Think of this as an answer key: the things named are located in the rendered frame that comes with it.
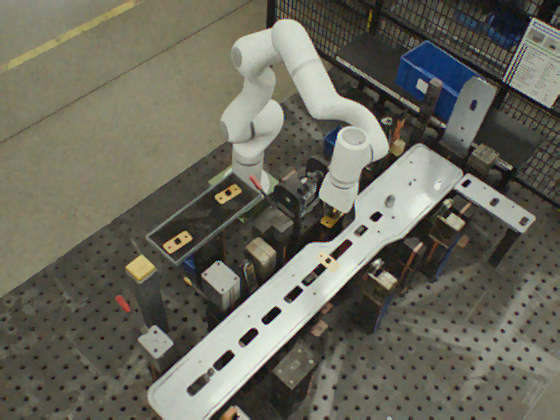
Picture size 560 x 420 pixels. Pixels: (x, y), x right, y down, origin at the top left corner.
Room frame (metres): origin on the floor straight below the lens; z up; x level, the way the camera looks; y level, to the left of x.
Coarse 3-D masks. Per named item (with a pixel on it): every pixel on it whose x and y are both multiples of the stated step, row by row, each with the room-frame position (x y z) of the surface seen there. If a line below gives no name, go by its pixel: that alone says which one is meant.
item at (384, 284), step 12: (372, 276) 0.94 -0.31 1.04; (384, 276) 0.94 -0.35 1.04; (372, 288) 0.93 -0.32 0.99; (384, 288) 0.91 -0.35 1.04; (372, 300) 0.92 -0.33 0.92; (384, 300) 0.90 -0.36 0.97; (360, 312) 0.93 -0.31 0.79; (372, 312) 0.91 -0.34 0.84; (384, 312) 0.93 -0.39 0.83; (360, 324) 0.92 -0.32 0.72; (372, 324) 0.90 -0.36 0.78
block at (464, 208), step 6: (456, 198) 1.34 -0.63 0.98; (462, 198) 1.34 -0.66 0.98; (456, 204) 1.31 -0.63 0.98; (462, 204) 1.31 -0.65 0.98; (468, 204) 1.32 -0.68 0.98; (450, 210) 1.30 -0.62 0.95; (456, 210) 1.29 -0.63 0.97; (462, 210) 1.29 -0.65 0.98; (468, 210) 1.29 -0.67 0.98; (474, 210) 1.29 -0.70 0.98; (462, 216) 1.27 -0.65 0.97; (468, 216) 1.26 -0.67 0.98; (468, 222) 1.29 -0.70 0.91; (462, 228) 1.26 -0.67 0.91; (456, 246) 1.30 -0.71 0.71
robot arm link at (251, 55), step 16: (240, 48) 1.35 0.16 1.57; (256, 48) 1.35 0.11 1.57; (272, 48) 1.37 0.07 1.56; (240, 64) 1.33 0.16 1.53; (256, 64) 1.33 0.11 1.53; (272, 64) 1.37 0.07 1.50; (256, 80) 1.35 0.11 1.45; (272, 80) 1.41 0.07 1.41; (240, 96) 1.43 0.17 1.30; (256, 96) 1.39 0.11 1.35; (224, 112) 1.45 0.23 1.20; (240, 112) 1.40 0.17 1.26; (256, 112) 1.39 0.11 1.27; (224, 128) 1.40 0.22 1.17; (240, 128) 1.38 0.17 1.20
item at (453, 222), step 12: (444, 216) 1.23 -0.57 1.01; (456, 216) 1.21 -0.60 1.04; (432, 228) 1.20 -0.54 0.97; (444, 228) 1.18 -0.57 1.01; (456, 228) 1.16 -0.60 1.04; (432, 240) 1.19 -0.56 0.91; (444, 240) 1.16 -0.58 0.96; (456, 240) 1.17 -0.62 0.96; (432, 252) 1.18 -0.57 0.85; (444, 252) 1.19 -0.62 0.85; (420, 264) 1.19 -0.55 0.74; (432, 264) 1.16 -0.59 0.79; (444, 264) 1.18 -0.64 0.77; (432, 276) 1.15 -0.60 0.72
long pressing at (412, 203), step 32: (416, 160) 1.49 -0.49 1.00; (384, 192) 1.32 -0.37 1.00; (416, 192) 1.33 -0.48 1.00; (448, 192) 1.35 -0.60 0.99; (352, 224) 1.16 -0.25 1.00; (384, 224) 1.18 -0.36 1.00; (352, 256) 1.04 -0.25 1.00; (288, 288) 0.89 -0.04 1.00; (320, 288) 0.90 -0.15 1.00; (224, 320) 0.76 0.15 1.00; (256, 320) 0.77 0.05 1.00; (288, 320) 0.78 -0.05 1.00; (192, 352) 0.65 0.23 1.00; (224, 352) 0.66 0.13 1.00; (256, 352) 0.67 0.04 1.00; (160, 384) 0.55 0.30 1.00; (224, 384) 0.56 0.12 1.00; (192, 416) 0.47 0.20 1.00
